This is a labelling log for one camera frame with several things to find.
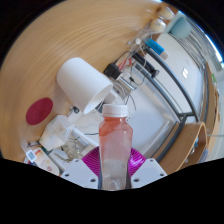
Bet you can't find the teal pillow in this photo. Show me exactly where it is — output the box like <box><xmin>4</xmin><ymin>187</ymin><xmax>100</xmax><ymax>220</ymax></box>
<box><xmin>179</xmin><ymin>16</ymin><xmax>193</xmax><ymax>40</ymax></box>

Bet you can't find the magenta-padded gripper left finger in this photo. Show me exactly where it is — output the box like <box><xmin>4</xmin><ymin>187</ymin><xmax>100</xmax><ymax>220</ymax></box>
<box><xmin>60</xmin><ymin>145</ymin><xmax>102</xmax><ymax>190</ymax></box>

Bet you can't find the clear plastic bottle white cap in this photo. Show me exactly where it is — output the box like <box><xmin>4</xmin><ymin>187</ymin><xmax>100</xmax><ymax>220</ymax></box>
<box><xmin>98</xmin><ymin>103</ymin><xmax>134</xmax><ymax>192</ymax></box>

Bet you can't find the white paper cup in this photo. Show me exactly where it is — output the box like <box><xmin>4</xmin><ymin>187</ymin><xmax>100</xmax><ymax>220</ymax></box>
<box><xmin>55</xmin><ymin>57</ymin><xmax>114</xmax><ymax>115</ymax></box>

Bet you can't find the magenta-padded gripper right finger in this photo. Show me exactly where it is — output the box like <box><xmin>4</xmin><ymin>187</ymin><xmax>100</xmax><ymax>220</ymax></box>
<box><xmin>126</xmin><ymin>147</ymin><xmax>168</xmax><ymax>190</ymax></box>

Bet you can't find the small white clock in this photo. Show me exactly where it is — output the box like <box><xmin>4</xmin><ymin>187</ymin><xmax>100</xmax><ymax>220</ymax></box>
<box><xmin>25</xmin><ymin>149</ymin><xmax>37</xmax><ymax>164</ymax></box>

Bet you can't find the blue tube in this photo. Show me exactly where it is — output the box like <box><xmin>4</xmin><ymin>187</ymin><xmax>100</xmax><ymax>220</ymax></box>
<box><xmin>144</xmin><ymin>38</ymin><xmax>171</xmax><ymax>60</ymax></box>

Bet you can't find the small white round object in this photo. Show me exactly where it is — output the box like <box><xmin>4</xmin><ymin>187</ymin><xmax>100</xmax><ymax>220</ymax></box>
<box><xmin>156</xmin><ymin>6</ymin><xmax>176</xmax><ymax>21</ymax></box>
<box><xmin>148</xmin><ymin>18</ymin><xmax>167</xmax><ymax>34</ymax></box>

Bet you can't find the white tissue pack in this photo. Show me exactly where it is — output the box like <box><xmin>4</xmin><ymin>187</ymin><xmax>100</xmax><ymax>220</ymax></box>
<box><xmin>39</xmin><ymin>114</ymin><xmax>74</xmax><ymax>152</ymax></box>

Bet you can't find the flat round red coaster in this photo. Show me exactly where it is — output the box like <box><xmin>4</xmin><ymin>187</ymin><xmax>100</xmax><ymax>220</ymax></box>
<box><xmin>25</xmin><ymin>97</ymin><xmax>54</xmax><ymax>126</ymax></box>

